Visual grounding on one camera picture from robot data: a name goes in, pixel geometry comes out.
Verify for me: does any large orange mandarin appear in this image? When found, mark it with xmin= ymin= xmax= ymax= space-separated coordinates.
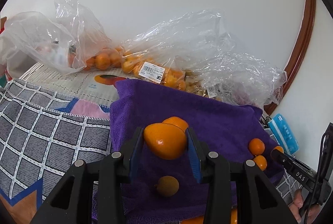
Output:
xmin=163 ymin=116 xmax=189 ymax=132

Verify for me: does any brown wooden door frame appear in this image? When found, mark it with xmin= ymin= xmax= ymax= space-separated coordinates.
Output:
xmin=279 ymin=0 xmax=316 ymax=102

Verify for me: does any white fruit carton box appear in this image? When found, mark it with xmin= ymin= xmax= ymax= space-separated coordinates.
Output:
xmin=20 ymin=63 xmax=130 ymax=106

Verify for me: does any clear bag with label kumquats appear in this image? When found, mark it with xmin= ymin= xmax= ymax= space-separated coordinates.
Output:
xmin=121 ymin=9 xmax=228 ymax=90

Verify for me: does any white plastic bag left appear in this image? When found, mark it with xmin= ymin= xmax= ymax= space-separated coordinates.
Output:
xmin=1 ymin=37 xmax=36 ymax=78

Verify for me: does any clear bag of oranges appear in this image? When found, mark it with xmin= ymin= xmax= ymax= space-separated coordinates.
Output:
xmin=1 ymin=0 xmax=122 ymax=75

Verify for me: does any yellow-green small fruit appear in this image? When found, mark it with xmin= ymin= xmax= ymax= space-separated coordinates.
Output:
xmin=156 ymin=175 xmax=179 ymax=197

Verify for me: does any round orange tangerine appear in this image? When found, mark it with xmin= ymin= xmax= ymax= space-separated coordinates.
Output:
xmin=180 ymin=215 xmax=204 ymax=224

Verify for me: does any person's hand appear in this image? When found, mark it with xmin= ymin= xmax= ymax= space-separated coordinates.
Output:
xmin=288 ymin=188 xmax=323 ymax=224

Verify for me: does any small orange kumquat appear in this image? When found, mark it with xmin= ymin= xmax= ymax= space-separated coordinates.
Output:
xmin=253 ymin=155 xmax=267 ymax=171

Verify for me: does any crumpled clear bag right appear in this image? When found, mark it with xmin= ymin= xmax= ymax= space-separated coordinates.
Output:
xmin=185 ymin=36 xmax=287 ymax=109

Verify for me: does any oval orange kumquat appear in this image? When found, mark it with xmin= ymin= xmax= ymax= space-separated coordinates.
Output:
xmin=143 ymin=122 xmax=187 ymax=160

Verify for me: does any blue tissue packet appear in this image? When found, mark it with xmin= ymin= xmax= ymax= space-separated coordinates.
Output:
xmin=267 ymin=113 xmax=299 ymax=155

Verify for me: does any purple towel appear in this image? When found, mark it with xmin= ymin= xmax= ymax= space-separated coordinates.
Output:
xmin=110 ymin=79 xmax=276 ymax=223

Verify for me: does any grey checked blanket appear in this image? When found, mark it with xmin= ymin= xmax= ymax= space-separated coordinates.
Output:
xmin=1 ymin=80 xmax=285 ymax=223

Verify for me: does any small orange tangerine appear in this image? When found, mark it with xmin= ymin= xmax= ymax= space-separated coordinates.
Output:
xmin=230 ymin=208 xmax=238 ymax=224

